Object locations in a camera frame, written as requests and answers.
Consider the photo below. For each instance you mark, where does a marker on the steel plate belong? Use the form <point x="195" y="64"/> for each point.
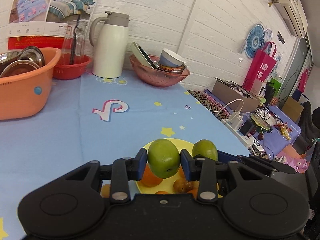
<point x="32" y="53"/>
<point x="17" y="66"/>

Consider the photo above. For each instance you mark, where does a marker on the yellow plastic plate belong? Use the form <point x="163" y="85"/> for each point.
<point x="186" y="143"/>

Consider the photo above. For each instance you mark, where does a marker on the pale green plate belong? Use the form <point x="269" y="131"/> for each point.
<point x="141" y="55"/>

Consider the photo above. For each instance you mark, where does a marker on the white charger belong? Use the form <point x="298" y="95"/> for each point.
<point x="235" y="121"/>

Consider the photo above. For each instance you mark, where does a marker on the orange plastic basket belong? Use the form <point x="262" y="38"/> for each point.
<point x="22" y="95"/>

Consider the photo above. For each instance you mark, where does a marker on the pink glass bowl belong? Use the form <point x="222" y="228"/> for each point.
<point x="160" y="78"/>

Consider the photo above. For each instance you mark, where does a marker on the black adapter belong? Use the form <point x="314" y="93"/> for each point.
<point x="247" y="127"/>

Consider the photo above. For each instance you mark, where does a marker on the blue and white cup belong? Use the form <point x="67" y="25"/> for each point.
<point x="170" y="58"/>

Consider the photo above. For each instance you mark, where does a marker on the dark cloth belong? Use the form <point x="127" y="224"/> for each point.
<point x="308" y="120"/>

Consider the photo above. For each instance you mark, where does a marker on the wall calendar poster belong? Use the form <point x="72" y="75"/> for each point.
<point x="45" y="10"/>

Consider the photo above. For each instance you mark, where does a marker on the blue printed tablecloth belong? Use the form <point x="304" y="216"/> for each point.
<point x="62" y="130"/>

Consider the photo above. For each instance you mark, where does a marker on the pink gift bag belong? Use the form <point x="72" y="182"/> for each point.
<point x="262" y="65"/>

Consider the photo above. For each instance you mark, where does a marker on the brown cardboard box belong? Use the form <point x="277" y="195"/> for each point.
<point x="295" y="108"/>

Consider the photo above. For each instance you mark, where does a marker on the pale pink box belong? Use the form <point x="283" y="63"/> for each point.
<point x="257" y="87"/>

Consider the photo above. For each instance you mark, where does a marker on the steel bowl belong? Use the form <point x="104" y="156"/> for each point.
<point x="172" y="68"/>

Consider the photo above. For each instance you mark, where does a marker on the patterned cloth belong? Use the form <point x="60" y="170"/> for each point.
<point x="207" y="102"/>

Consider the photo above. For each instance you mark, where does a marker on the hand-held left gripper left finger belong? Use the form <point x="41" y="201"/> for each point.
<point x="142" y="160"/>

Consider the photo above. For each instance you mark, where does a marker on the large green fruit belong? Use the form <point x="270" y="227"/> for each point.
<point x="163" y="158"/>

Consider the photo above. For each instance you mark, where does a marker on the small yellow-orange tangerine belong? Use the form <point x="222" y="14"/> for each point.
<point x="106" y="190"/>

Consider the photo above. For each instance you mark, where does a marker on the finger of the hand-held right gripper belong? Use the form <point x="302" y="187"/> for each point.
<point x="262" y="164"/>

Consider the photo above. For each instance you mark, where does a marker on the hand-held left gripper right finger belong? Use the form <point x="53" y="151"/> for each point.
<point x="185" y="161"/>

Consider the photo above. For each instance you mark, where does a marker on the white thermos jug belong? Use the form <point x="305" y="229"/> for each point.
<point x="110" y="50"/>

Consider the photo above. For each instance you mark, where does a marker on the black straw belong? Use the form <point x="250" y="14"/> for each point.
<point x="74" y="42"/>

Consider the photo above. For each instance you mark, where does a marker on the white air conditioner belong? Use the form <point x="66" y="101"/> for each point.
<point x="291" y="7"/>

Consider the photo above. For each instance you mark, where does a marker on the red plastic basket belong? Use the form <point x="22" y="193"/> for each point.
<point x="70" y="71"/>

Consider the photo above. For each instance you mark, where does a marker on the blue paper fan decoration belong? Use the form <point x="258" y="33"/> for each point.
<point x="255" y="40"/>

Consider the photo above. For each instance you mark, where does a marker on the brown longan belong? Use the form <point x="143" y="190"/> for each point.
<point x="182" y="185"/>

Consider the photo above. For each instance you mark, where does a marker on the lilac cloth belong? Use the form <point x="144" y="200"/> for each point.
<point x="282" y="118"/>

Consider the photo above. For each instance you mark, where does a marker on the oval green fruit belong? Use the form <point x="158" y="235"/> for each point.
<point x="205" y="150"/>

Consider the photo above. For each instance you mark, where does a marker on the white power strip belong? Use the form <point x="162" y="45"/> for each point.
<point x="246" y="138"/>

